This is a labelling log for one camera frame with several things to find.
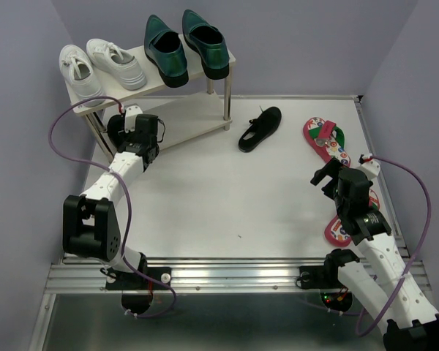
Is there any pink patterned sandal near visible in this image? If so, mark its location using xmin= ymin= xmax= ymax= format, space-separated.
xmin=323 ymin=189 xmax=380 ymax=248

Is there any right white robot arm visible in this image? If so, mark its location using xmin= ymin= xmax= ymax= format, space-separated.
xmin=310 ymin=154 xmax=439 ymax=350

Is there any green loafer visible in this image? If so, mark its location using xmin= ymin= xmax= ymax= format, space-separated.
xmin=182 ymin=10 xmax=230 ymax=80
xmin=144 ymin=15 xmax=189 ymax=88

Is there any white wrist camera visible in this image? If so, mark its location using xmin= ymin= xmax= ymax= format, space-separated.
xmin=124 ymin=105 xmax=143 ymax=133
xmin=357 ymin=154 xmax=380 ymax=181

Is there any pink patterned sandal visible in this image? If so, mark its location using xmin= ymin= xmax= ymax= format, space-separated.
xmin=303 ymin=117 xmax=351 ymax=167
xmin=323 ymin=189 xmax=380 ymax=248

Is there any aluminium mounting rail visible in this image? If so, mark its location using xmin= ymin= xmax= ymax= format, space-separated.
xmin=45 ymin=255 xmax=431 ymax=294

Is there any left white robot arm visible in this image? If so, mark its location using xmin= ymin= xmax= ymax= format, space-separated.
xmin=62 ymin=110 xmax=164 ymax=288

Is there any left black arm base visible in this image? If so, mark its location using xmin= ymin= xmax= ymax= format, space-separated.
xmin=100 ymin=268 xmax=168 ymax=317

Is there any right white sneaker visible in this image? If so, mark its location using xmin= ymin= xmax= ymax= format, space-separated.
xmin=86 ymin=39 xmax=147 ymax=91

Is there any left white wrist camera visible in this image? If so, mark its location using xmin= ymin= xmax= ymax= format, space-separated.
xmin=124 ymin=105 xmax=143 ymax=133

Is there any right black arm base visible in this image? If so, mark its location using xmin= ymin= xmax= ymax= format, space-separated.
xmin=295 ymin=249 xmax=360 ymax=316

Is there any pink patterned sandal far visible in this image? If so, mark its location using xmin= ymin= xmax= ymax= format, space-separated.
xmin=303 ymin=117 xmax=351 ymax=167

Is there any black lace shoe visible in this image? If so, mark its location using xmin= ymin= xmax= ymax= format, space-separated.
xmin=238 ymin=107 xmax=282 ymax=153
xmin=106 ymin=113 xmax=168 ymax=147

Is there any left white sneaker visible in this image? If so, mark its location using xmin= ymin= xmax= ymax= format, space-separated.
xmin=59 ymin=45 xmax=104 ymax=107

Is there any white sneaker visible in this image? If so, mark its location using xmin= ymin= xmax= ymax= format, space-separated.
xmin=59 ymin=45 xmax=104 ymax=107
xmin=86 ymin=39 xmax=147 ymax=91

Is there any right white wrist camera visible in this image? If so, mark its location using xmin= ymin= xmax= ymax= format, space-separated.
xmin=357 ymin=154 xmax=380 ymax=181

